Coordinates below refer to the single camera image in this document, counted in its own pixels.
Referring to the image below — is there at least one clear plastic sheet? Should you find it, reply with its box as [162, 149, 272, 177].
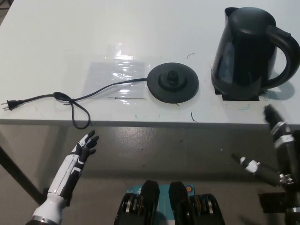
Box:
[83, 60, 147, 100]

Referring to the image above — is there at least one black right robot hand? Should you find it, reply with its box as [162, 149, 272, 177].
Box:
[231, 104, 300, 188]

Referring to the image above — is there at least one black table leg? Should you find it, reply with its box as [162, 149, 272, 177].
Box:
[0, 144, 71, 207]
[258, 192, 289, 213]

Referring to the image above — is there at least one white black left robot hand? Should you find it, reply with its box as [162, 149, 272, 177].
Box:
[47, 130, 100, 205]

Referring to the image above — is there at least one black tape patch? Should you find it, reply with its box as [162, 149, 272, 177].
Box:
[214, 88, 261, 102]

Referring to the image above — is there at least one black round kettle base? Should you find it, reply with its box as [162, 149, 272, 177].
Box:
[146, 62, 200, 104]

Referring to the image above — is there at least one black power cord with plug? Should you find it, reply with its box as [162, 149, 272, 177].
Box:
[0, 77, 150, 130]

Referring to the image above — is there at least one black electric kettle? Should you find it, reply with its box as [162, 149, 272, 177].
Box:
[210, 6, 300, 101]

